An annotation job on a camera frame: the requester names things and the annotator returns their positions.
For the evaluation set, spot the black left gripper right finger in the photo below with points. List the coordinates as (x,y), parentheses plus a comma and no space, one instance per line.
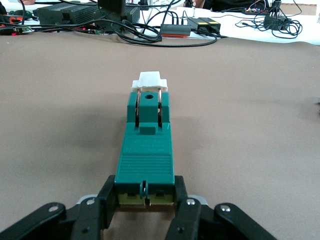
(186,217)

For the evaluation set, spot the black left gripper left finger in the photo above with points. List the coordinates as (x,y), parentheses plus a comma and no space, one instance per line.
(95,217)

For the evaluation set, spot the brown paper table cover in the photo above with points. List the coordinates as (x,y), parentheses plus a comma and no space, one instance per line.
(250,125)

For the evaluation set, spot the black hub orange base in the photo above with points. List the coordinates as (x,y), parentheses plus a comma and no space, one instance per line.
(175,29)

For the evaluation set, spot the black adapter yellow label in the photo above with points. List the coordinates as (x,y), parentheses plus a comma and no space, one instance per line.
(203,23)

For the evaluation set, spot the small green circuit board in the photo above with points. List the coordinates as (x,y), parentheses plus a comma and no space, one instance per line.
(23,29)

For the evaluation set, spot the black ribbed power supply box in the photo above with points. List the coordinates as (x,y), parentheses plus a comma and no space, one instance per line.
(65,13)

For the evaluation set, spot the black monitor stand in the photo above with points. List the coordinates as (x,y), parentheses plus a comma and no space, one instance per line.
(111,6)

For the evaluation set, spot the small black adapter box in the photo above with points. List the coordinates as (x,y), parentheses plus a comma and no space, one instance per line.
(273,18)

